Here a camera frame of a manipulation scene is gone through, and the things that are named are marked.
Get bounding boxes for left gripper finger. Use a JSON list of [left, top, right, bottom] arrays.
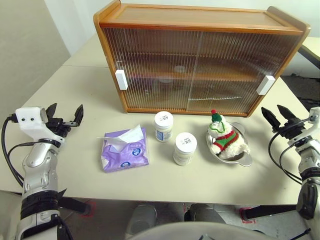
[[46, 102, 59, 119], [73, 104, 85, 128]]

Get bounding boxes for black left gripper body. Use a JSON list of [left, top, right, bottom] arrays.
[[44, 116, 78, 139]]

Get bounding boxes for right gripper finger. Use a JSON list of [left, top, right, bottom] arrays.
[[276, 104, 297, 124], [261, 106, 282, 134]]

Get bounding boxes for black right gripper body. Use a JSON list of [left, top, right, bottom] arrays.
[[277, 119, 313, 141]]

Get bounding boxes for white door handle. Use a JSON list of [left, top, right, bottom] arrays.
[[256, 75, 276, 96]]

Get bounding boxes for steel tray with handles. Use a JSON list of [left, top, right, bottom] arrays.
[[205, 121, 253, 168]]

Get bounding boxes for white plush with green hat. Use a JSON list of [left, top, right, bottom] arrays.
[[207, 108, 251, 161]]

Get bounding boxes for white rectangular box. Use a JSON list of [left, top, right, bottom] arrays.
[[114, 69, 129, 91]]

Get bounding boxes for purple tissue pack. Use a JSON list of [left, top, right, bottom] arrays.
[[96, 124, 150, 174]]

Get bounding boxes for ribbed glass sliding door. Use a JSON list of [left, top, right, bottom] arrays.
[[101, 26, 201, 114], [187, 30, 304, 114]]

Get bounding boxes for white lidded jar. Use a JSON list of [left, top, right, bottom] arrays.
[[172, 132, 197, 167], [153, 111, 174, 143]]

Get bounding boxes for wooden cabinet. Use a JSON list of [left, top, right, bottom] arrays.
[[92, 0, 312, 118]]

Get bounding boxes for black metal bar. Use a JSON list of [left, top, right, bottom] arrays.
[[298, 44, 320, 68]]

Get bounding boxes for black table leg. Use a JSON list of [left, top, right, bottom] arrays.
[[57, 189, 92, 216], [243, 204, 299, 222]]

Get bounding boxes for grey rounded robot foot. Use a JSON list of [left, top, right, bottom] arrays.
[[126, 204, 158, 236], [184, 203, 226, 224]]

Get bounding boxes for grey robot torso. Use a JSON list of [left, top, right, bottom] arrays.
[[127, 221, 271, 240]]

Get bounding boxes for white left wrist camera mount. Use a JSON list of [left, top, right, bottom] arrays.
[[15, 106, 66, 149]]

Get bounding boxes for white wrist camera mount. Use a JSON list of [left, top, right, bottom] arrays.
[[287, 106, 320, 150], [15, 106, 66, 149]]

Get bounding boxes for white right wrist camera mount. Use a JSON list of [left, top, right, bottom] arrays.
[[287, 106, 320, 150]]

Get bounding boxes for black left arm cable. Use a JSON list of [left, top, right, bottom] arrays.
[[1, 113, 61, 188]]

